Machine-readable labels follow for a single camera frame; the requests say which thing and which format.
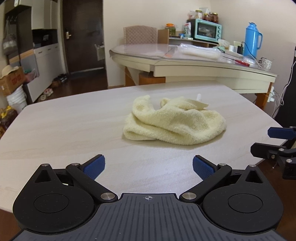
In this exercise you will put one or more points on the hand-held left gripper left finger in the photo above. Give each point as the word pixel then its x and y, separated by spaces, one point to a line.
pixel 96 165

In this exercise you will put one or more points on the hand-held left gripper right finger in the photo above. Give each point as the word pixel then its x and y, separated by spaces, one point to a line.
pixel 203 168

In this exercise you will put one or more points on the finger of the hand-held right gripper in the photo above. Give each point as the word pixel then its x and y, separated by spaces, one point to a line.
pixel 263 149
pixel 277 132

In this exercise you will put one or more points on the pale yellow towel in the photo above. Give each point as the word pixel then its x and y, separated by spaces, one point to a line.
pixel 175 122

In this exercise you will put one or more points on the black appliance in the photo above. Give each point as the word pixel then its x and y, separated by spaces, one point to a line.
pixel 289 97

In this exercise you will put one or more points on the white socket strip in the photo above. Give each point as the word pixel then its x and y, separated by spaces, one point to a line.
pixel 271 93

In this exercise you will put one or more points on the patterned white mug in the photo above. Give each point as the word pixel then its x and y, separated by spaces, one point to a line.
pixel 266 63

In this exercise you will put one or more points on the light slippers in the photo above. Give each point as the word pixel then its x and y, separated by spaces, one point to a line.
pixel 46 93

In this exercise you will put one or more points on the black charger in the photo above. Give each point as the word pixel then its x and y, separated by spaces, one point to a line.
pixel 240 49

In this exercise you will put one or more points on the white power strip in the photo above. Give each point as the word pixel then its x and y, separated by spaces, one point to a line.
pixel 232 53

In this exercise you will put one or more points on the dark shoes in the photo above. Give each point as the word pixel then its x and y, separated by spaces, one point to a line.
pixel 59 80

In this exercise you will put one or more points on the blue thermos jug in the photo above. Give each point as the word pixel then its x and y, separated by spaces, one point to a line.
pixel 252 40

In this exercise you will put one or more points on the cream dining table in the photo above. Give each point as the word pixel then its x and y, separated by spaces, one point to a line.
pixel 189 69

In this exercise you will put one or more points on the tissue pack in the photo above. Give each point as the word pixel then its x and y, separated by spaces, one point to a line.
pixel 223 44

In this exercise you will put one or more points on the white plastic bucket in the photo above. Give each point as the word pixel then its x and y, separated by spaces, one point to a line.
pixel 16 98

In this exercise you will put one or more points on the clear plastic package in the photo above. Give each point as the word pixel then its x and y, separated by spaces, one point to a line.
pixel 198 52

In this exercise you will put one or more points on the cardboard box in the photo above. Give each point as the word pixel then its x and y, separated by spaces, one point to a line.
pixel 11 83

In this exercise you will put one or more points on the grey and brown cabinet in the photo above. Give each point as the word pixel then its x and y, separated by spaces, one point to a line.
pixel 44 58

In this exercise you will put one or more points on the teal toaster oven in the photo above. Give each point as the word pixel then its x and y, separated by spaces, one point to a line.
pixel 208 30

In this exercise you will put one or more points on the wooden desktop shelf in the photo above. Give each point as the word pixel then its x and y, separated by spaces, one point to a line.
pixel 192 41

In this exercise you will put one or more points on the dark brown door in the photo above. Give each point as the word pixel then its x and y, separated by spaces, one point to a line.
pixel 82 39

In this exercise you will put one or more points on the straw hat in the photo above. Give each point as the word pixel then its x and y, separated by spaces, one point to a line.
pixel 9 70

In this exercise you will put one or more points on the red preserve jar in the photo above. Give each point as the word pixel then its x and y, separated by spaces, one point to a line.
pixel 207 18
pixel 214 18

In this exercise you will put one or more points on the white bag with red label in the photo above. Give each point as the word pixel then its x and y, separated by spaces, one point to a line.
pixel 187 30

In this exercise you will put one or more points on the brown wooden board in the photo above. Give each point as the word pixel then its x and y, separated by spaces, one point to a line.
pixel 163 36

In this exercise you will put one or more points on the gold-lid glass jar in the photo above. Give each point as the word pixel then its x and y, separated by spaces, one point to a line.
pixel 198 14

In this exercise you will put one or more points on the orange-lid jar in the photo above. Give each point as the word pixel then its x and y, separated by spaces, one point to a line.
pixel 171 29

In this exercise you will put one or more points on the grey hanging bag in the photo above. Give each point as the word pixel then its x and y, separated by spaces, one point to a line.
pixel 9 41

